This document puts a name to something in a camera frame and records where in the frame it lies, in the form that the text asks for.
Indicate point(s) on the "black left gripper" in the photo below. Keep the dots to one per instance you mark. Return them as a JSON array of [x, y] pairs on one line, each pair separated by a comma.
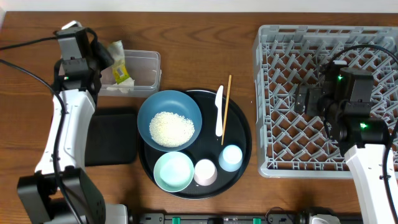
[[101, 55]]

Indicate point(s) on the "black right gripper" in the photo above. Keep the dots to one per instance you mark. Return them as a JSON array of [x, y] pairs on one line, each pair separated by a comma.
[[313, 94]]

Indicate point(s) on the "yellow green snack wrapper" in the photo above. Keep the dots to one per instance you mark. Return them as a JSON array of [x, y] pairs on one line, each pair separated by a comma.
[[119, 70]]

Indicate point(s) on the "blue plate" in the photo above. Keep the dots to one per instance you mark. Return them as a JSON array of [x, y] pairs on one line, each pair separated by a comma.
[[169, 101]]

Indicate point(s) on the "white rice pile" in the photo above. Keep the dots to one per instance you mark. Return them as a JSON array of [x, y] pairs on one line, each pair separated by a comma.
[[171, 129]]

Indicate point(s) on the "light blue cup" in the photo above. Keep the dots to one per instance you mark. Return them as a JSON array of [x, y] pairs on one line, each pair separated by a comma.
[[231, 158]]

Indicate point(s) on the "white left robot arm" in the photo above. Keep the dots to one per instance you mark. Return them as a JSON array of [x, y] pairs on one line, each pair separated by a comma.
[[60, 191]]

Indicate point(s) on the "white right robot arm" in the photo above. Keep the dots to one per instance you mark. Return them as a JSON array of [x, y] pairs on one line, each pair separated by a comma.
[[343, 100]]

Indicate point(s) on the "clear plastic waste bin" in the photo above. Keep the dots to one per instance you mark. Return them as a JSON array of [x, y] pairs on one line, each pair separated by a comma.
[[143, 67]]

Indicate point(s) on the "grey plastic dishwasher rack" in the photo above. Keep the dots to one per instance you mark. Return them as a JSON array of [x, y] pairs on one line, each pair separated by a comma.
[[294, 145]]

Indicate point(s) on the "crumpled white tissue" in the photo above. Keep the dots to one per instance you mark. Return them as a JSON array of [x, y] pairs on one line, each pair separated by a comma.
[[124, 87]]

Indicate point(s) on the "rectangular black tray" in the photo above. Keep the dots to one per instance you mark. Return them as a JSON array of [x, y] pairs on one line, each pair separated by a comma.
[[112, 137]]

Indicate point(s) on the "wooden chopstick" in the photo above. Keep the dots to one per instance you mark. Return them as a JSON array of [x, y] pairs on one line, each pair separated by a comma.
[[226, 109]]

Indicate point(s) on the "white plastic spoon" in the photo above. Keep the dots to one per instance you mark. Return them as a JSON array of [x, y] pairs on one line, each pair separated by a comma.
[[218, 104]]

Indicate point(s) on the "round black serving tray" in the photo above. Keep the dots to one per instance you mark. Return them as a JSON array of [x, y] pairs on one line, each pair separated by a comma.
[[208, 145]]

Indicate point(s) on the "pale pink cup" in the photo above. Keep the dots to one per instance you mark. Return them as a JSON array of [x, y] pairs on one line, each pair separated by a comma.
[[205, 172]]

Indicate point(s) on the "mint green bowl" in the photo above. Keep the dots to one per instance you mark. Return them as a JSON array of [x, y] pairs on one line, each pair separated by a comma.
[[173, 171]]

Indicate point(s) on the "black rail with green clips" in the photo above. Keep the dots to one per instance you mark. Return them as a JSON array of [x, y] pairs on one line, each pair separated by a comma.
[[160, 218]]

